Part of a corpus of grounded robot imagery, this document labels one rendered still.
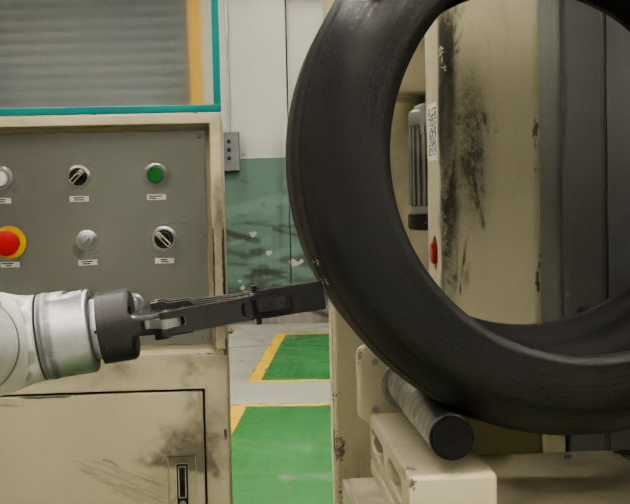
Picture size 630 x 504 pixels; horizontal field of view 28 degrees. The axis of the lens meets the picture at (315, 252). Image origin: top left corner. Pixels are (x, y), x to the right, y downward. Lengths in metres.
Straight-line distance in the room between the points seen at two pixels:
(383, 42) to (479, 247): 0.48
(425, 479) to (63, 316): 0.40
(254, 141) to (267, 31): 0.92
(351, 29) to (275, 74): 9.38
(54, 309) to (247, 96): 9.35
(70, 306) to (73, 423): 0.70
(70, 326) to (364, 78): 0.38
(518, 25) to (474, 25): 0.06
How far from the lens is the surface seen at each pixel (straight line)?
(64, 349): 1.29
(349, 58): 1.21
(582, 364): 1.25
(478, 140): 1.62
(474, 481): 1.27
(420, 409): 1.34
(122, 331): 1.29
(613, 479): 1.52
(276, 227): 10.57
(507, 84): 1.63
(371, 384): 1.59
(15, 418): 1.99
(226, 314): 1.28
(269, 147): 10.57
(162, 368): 1.96
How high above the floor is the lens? 1.15
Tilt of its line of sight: 3 degrees down
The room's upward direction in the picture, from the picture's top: 1 degrees counter-clockwise
